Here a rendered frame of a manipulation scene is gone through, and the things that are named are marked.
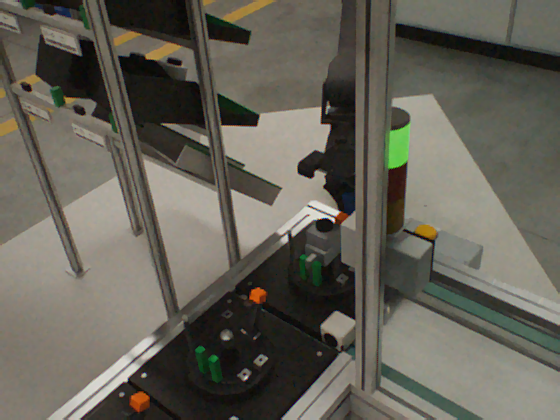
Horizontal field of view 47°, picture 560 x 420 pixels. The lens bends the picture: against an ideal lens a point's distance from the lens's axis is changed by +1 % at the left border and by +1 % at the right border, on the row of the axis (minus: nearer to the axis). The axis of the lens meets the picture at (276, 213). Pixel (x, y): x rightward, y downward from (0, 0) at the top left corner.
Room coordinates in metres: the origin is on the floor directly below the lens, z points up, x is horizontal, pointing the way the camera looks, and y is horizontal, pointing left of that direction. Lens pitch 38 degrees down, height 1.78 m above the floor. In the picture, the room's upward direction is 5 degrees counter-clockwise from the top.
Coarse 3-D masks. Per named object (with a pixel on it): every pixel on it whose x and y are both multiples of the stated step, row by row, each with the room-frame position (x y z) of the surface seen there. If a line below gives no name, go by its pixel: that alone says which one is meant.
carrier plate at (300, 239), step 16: (304, 240) 0.95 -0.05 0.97; (272, 256) 0.91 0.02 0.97; (288, 256) 0.91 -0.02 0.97; (256, 272) 0.87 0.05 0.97; (272, 272) 0.87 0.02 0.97; (240, 288) 0.83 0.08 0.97; (256, 288) 0.83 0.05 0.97; (272, 288) 0.82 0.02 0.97; (288, 288) 0.82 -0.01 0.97; (272, 304) 0.78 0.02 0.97; (288, 304) 0.78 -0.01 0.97; (304, 304) 0.78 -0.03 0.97; (320, 304) 0.77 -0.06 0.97; (336, 304) 0.77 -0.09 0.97; (352, 304) 0.77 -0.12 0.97; (288, 320) 0.75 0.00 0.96; (304, 320) 0.74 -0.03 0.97; (320, 320) 0.74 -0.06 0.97; (320, 336) 0.71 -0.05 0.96
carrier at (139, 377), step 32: (224, 320) 0.76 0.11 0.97; (160, 352) 0.70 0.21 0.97; (192, 352) 0.67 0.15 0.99; (224, 352) 0.65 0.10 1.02; (256, 352) 0.66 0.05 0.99; (288, 352) 0.67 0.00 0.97; (320, 352) 0.67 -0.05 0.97; (160, 384) 0.63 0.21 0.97; (192, 384) 0.63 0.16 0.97; (224, 384) 0.61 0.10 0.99; (256, 384) 0.60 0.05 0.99; (288, 384) 0.61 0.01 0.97; (192, 416) 0.57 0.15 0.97; (224, 416) 0.57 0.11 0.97; (256, 416) 0.56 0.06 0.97
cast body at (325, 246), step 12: (312, 228) 0.84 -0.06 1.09; (324, 228) 0.83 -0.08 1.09; (336, 228) 0.84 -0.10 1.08; (312, 240) 0.83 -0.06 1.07; (324, 240) 0.81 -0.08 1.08; (336, 240) 0.83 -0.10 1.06; (312, 252) 0.82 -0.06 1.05; (324, 252) 0.81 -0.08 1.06; (336, 252) 0.83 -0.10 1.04; (324, 264) 0.81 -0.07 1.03
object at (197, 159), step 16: (144, 128) 1.04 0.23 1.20; (160, 128) 1.06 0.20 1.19; (160, 144) 1.05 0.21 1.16; (176, 144) 1.07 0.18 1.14; (192, 144) 1.09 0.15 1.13; (176, 160) 0.97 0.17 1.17; (192, 160) 0.95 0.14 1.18; (208, 160) 0.97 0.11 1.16; (208, 176) 0.96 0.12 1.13; (240, 176) 1.01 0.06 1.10; (256, 176) 1.03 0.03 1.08; (240, 192) 1.00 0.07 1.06; (256, 192) 1.03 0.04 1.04; (272, 192) 1.05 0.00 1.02
